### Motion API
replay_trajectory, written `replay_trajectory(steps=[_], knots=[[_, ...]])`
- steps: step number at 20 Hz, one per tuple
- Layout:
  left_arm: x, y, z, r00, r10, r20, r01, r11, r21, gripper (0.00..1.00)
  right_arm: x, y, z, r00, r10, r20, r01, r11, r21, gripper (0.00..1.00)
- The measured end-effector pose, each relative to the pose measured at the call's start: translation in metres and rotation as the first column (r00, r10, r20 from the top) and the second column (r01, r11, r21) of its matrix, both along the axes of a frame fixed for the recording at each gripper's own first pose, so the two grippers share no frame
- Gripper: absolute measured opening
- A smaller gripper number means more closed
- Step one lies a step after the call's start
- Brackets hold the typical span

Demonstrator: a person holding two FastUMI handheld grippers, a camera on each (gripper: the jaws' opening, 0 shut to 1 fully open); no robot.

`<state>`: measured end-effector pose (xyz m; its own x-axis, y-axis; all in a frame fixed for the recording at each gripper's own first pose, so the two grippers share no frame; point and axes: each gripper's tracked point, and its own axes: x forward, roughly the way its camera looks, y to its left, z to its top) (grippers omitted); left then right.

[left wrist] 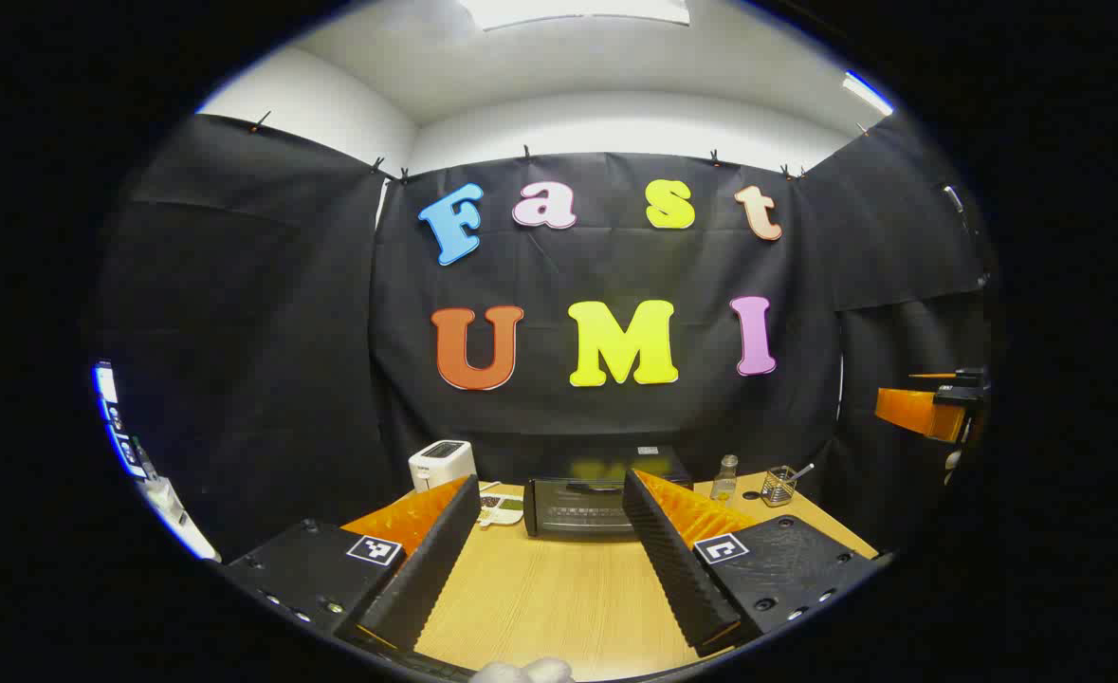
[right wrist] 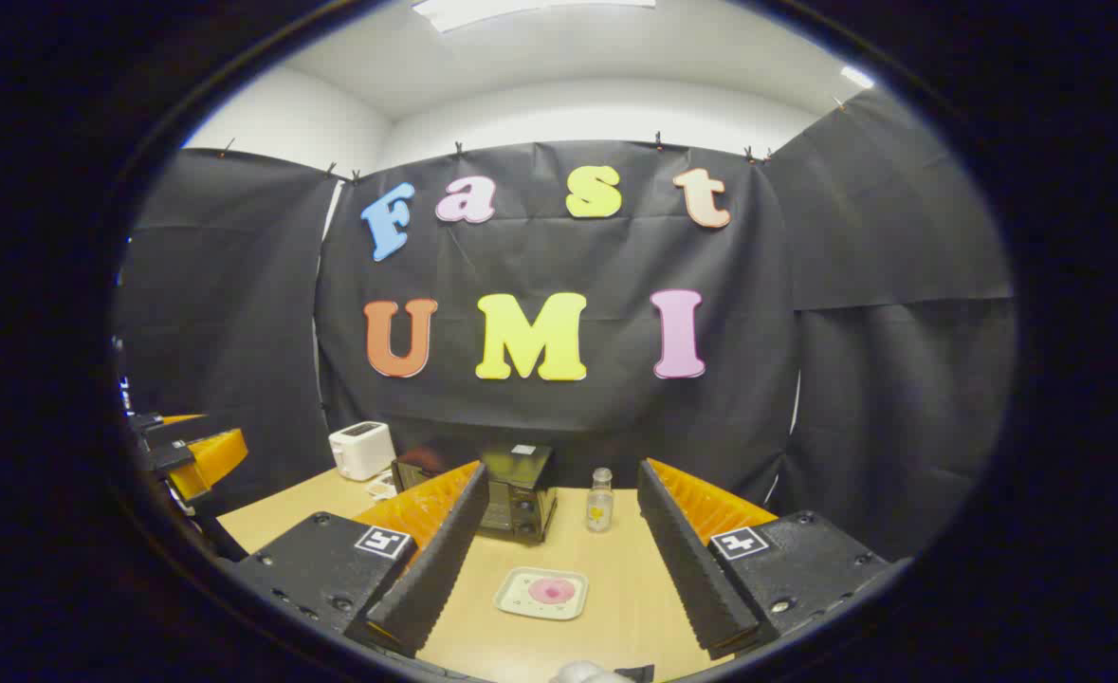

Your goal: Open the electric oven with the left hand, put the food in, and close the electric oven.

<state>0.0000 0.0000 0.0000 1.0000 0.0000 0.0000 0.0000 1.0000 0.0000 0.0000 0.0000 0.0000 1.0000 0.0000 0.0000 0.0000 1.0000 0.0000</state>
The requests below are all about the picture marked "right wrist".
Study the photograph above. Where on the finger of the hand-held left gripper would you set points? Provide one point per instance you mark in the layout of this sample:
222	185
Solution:
212	455

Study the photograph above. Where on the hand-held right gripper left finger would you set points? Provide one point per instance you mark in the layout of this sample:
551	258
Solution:
435	560

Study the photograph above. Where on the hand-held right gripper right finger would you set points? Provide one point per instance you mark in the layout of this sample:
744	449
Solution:
687	560

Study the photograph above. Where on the white square plate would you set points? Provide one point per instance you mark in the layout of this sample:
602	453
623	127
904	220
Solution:
516	598

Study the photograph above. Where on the black electric oven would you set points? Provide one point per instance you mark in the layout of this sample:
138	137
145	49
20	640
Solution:
523	493

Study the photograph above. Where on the pink round food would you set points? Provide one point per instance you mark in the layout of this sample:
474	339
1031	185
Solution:
552	590

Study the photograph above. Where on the white divided snack dish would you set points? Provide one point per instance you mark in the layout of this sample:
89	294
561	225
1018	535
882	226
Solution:
381	488

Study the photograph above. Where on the clear drink bottle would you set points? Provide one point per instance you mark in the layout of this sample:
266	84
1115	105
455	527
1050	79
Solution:
599	507

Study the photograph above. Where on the white toaster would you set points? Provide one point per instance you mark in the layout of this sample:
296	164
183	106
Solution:
361	451

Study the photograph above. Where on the ceiling light panel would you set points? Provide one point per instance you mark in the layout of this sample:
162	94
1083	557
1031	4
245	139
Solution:
530	11
857	77

